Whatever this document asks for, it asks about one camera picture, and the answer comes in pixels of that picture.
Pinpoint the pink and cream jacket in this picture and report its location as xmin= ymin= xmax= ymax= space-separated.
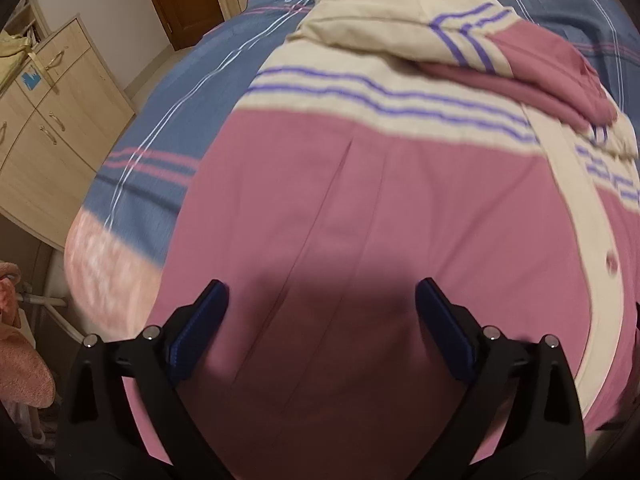
xmin=150 ymin=0 xmax=639 ymax=479

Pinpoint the pink towel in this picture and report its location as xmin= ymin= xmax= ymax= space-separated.
xmin=1 ymin=261 xmax=55 ymax=408

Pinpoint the blue plaid bed sheet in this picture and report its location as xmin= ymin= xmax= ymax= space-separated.
xmin=82 ymin=0 xmax=639 ymax=266

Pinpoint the light wood side cabinet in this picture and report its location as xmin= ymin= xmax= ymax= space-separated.
xmin=1 ymin=18 xmax=136 ymax=250

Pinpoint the yellow bag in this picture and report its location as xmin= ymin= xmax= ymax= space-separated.
xmin=0 ymin=29 xmax=32 ymax=90

